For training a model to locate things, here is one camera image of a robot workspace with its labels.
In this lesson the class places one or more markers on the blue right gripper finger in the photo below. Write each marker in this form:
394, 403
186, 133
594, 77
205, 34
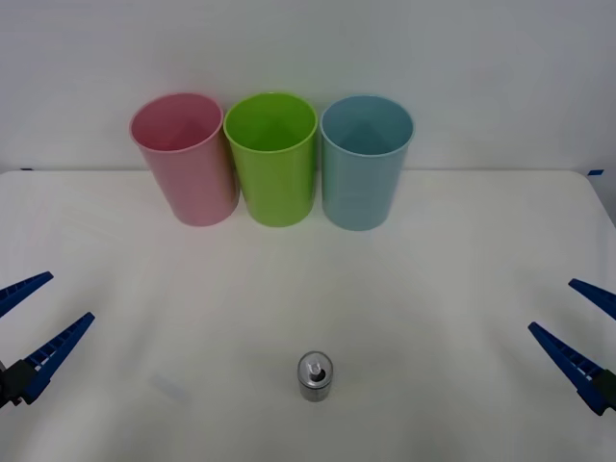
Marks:
572, 358
599, 297

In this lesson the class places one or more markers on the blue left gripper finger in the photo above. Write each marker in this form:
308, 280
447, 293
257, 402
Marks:
53, 353
19, 291

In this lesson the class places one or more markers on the pale blue plastic bin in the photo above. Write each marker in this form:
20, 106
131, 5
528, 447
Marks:
361, 192

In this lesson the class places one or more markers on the black drink can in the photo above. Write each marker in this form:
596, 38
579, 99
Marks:
315, 380

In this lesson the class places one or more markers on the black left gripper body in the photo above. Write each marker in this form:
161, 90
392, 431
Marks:
4, 390

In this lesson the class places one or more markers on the pink plastic bin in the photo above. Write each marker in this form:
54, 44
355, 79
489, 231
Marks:
192, 187

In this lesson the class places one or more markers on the green plastic bin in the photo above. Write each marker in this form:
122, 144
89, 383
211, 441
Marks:
276, 192

